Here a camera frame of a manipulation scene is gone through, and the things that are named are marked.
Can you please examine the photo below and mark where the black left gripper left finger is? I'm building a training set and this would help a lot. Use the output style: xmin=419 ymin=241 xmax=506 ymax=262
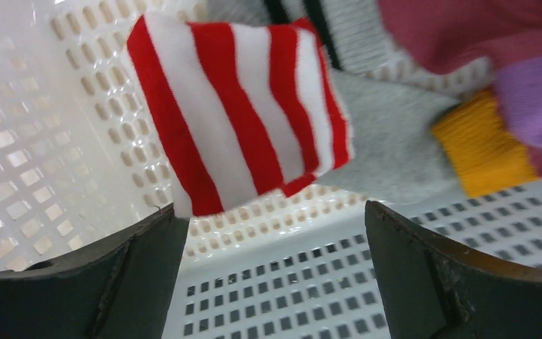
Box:
xmin=0 ymin=206 xmax=189 ymax=338

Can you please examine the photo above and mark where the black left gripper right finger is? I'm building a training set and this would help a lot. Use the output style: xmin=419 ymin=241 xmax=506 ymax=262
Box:
xmin=365 ymin=201 xmax=542 ymax=338

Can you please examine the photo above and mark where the grey striped sock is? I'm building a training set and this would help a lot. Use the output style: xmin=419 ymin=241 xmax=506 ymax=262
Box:
xmin=207 ymin=0 xmax=492 ymax=203

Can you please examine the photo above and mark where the white perforated plastic basket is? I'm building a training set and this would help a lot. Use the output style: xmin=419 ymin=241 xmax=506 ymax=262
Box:
xmin=0 ymin=0 xmax=542 ymax=339

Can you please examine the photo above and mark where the maroon purple sock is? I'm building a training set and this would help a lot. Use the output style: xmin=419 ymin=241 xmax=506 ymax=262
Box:
xmin=378 ymin=0 xmax=542 ymax=197

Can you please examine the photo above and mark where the red white striped sock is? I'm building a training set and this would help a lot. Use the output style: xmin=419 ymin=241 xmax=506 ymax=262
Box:
xmin=127 ymin=11 xmax=354 ymax=218

